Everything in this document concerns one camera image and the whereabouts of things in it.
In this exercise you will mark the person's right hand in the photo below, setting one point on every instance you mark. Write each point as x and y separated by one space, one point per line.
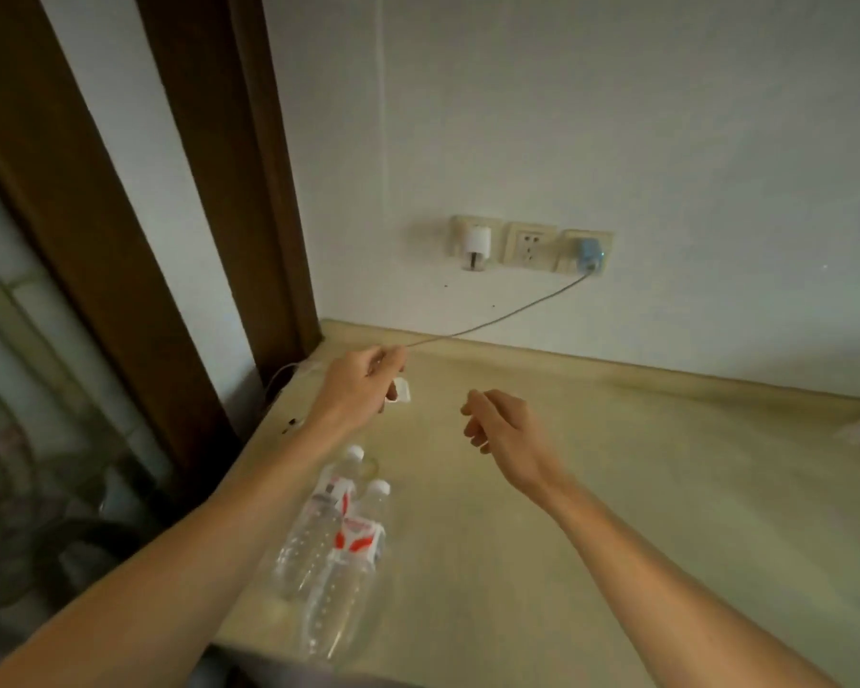
516 444

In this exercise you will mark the person's left hand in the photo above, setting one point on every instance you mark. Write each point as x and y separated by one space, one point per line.
351 394

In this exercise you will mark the person's right forearm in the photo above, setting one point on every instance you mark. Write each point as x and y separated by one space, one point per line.
652 587

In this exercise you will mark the person's left forearm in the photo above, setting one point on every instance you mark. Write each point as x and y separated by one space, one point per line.
150 587

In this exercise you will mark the tan rubber band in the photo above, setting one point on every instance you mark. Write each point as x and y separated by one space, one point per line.
378 467

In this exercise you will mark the beige table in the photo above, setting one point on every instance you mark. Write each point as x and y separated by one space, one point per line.
616 494

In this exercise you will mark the white charger plug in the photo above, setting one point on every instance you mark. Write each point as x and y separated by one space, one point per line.
477 243

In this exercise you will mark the blue-grey plug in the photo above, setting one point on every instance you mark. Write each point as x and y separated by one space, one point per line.
589 254

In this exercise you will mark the beige wall outlet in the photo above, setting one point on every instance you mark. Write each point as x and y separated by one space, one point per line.
456 236
530 245
566 254

